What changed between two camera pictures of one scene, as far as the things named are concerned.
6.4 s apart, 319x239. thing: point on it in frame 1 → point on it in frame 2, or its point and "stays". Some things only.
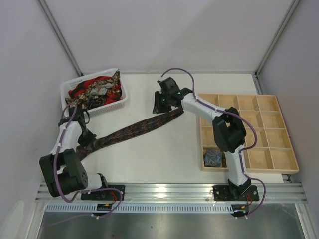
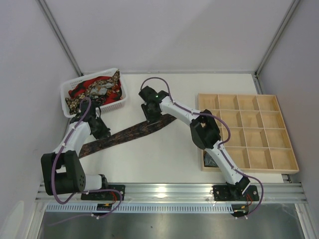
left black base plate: [107, 194] stays
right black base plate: [222, 193] stays
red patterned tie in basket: [83, 85] stays
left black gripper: [87, 139] → [101, 129]
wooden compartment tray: [272, 151] stays
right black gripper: [159, 102] → [151, 115]
